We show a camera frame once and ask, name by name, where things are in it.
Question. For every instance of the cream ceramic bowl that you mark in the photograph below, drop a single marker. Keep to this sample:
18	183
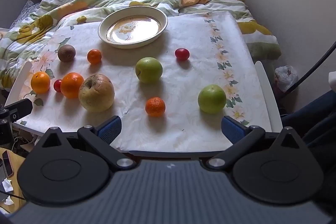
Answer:
147	37

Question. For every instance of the brown kiwi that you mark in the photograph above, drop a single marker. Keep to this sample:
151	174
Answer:
66	53

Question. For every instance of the large yellow apple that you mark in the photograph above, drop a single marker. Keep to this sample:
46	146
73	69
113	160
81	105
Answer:
96	94

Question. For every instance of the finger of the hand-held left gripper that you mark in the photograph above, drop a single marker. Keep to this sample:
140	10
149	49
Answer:
18	108

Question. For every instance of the person's leg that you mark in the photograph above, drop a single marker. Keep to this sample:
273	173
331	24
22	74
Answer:
315	113

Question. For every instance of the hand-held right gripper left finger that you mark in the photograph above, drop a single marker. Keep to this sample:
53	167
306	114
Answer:
110	130

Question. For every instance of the smartphone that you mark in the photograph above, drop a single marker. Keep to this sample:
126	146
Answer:
7	163

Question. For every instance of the crumpled white tissue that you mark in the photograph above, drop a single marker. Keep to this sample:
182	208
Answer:
7	185
8	201

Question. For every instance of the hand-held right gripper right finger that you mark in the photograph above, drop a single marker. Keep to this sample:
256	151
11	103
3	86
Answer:
232	130

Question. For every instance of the orange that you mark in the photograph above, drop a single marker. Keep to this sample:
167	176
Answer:
40	82
71	85

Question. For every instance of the small printed box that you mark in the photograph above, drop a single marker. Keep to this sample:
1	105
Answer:
3	33

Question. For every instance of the floral white tablecloth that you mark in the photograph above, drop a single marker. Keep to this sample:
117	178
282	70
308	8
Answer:
183	87

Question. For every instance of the small mandarin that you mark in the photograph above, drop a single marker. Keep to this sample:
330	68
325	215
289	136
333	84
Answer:
155	107
94	56

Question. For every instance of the green apple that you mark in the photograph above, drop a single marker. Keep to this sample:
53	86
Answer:
148	70
211	98

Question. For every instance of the patterned pillow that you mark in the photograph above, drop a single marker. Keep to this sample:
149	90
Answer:
27	8

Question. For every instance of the wooden side table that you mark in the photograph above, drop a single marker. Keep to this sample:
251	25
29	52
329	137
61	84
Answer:
19	159

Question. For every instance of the red tomato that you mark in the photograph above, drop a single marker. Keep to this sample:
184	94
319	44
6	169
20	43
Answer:
182	54
57	85

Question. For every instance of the grey bed headboard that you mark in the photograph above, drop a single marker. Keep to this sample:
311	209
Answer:
18	1

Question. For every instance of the white plastic bag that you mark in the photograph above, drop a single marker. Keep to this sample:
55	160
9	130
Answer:
284	79

